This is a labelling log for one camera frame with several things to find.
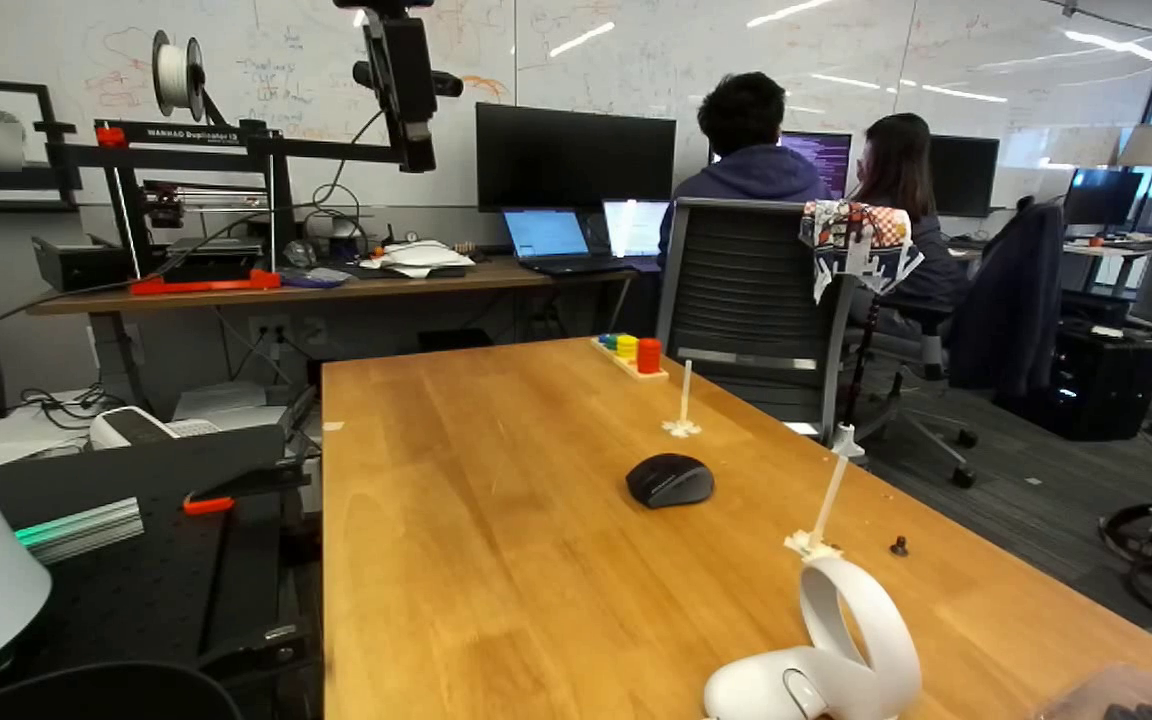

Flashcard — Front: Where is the black box device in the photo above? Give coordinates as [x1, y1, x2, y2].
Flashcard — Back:
[29, 233, 140, 298]

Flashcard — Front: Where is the monitor with purple screen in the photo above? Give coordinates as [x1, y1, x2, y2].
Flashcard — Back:
[774, 128, 859, 204]

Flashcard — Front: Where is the open laptop blue screen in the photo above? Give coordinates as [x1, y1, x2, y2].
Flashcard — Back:
[496, 204, 634, 281]

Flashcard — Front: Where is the grey mesh office chair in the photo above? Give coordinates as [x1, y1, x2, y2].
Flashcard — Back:
[652, 191, 983, 493]

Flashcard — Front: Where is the dark jacket on chair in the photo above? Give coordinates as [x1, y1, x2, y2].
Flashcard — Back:
[949, 191, 1071, 412]

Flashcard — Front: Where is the person in dark hoodie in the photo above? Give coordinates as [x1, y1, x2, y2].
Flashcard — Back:
[656, 67, 823, 255]

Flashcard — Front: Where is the white papers pile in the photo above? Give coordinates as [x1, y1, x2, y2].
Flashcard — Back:
[0, 382, 293, 471]

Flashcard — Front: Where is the orange handled tool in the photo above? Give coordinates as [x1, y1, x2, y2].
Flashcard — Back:
[179, 489, 240, 524]

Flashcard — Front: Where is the dark monitor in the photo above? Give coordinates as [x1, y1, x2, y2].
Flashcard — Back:
[926, 134, 1006, 221]

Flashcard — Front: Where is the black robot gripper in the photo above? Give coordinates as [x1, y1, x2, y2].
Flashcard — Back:
[348, 8, 470, 178]

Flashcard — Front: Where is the white VR controller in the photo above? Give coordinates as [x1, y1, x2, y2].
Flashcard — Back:
[700, 548, 930, 720]

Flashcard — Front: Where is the person with long hair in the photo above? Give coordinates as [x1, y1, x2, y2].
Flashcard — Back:
[851, 114, 971, 315]

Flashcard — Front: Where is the black computer tower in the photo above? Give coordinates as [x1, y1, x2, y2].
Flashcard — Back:
[1051, 321, 1152, 443]

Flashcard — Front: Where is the white filament spool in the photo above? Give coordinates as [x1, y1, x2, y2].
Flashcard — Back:
[150, 27, 218, 126]

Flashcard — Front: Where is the black side table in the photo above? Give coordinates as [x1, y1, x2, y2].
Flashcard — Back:
[0, 425, 320, 720]

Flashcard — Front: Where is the black and red 3D printer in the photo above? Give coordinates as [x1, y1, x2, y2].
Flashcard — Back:
[31, 117, 407, 300]

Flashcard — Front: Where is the colourful patterned cloth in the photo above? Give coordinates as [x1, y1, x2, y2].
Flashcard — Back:
[795, 196, 930, 310]

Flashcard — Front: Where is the open laptop white screen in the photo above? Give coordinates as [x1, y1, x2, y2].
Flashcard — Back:
[600, 196, 678, 276]

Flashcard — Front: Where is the stack of white papers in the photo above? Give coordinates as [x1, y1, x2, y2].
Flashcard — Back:
[358, 238, 480, 285]

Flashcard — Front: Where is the wooden toy block base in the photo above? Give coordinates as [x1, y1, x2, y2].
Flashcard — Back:
[588, 333, 671, 386]

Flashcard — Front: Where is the large black monitor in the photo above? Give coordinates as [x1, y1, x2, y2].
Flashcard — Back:
[472, 102, 680, 215]

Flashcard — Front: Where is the black computer mouse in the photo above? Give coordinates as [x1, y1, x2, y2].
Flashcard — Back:
[623, 452, 721, 514]

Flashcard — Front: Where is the green and silver bar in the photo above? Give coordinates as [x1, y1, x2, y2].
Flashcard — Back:
[13, 493, 151, 569]

